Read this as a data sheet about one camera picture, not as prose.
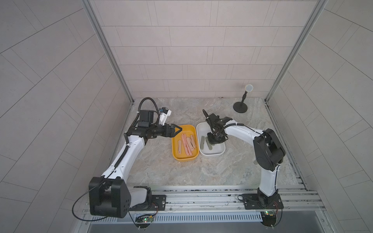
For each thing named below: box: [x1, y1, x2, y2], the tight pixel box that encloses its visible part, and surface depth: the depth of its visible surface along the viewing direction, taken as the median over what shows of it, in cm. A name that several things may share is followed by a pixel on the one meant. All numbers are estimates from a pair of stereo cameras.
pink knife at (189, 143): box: [186, 137, 194, 151], surface depth 93 cm
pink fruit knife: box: [178, 139, 182, 154], surface depth 93 cm
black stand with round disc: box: [233, 83, 254, 114], surface depth 111 cm
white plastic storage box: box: [196, 121, 226, 156], surface depth 93 cm
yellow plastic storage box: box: [171, 124, 200, 162], surface depth 91 cm
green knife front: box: [200, 135, 205, 150], surface depth 94 cm
